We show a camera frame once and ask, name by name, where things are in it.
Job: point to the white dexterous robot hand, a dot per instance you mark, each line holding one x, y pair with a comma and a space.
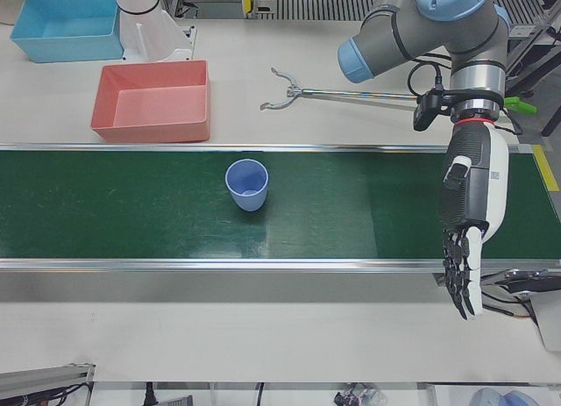
495, 182

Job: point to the grey UR5e robot arm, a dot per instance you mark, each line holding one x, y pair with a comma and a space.
438, 33

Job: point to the blue plastic cup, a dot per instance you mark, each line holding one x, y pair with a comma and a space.
245, 180

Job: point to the pink plastic box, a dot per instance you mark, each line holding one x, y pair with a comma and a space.
153, 108

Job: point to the blue plastic box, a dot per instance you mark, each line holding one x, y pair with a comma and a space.
66, 24

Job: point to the grey flat panel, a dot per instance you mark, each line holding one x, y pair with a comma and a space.
550, 322

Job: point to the metal reacher grabber tool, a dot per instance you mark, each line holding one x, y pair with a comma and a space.
350, 94

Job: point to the green belt conveyor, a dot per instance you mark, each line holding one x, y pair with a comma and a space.
131, 222

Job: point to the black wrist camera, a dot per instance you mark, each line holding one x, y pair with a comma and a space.
425, 114

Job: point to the white column pedestal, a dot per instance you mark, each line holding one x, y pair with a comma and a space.
140, 24

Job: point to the aluminium profile post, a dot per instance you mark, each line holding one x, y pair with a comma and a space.
48, 375

